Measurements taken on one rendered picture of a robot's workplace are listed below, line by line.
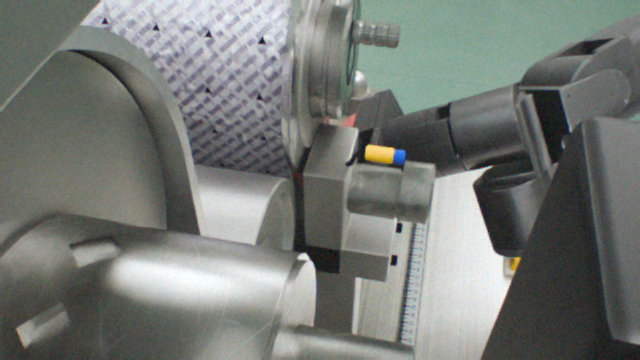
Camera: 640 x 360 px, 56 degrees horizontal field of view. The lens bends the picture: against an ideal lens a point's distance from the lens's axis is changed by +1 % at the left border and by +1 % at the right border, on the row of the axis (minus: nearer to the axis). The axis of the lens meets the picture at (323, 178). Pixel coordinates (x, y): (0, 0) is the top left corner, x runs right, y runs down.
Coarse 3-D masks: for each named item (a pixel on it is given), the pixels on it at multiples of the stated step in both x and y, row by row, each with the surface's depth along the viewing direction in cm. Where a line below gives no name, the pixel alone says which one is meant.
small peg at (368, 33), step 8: (352, 24) 35; (360, 24) 35; (368, 24) 34; (376, 24) 35; (384, 24) 34; (392, 24) 34; (352, 32) 35; (360, 32) 35; (368, 32) 34; (376, 32) 34; (384, 32) 34; (392, 32) 34; (352, 40) 35; (360, 40) 35; (368, 40) 35; (376, 40) 35; (384, 40) 35; (392, 40) 34; (392, 48) 35
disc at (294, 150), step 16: (304, 0) 31; (304, 16) 31; (288, 32) 30; (288, 48) 30; (288, 64) 30; (288, 80) 30; (288, 96) 31; (288, 112) 31; (288, 128) 32; (288, 144) 33; (288, 160) 34; (304, 160) 37
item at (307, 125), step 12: (312, 0) 32; (312, 12) 32; (312, 24) 33; (300, 60) 32; (300, 72) 32; (300, 84) 32; (300, 96) 33; (300, 108) 33; (300, 120) 34; (312, 120) 37; (300, 132) 34; (312, 132) 38
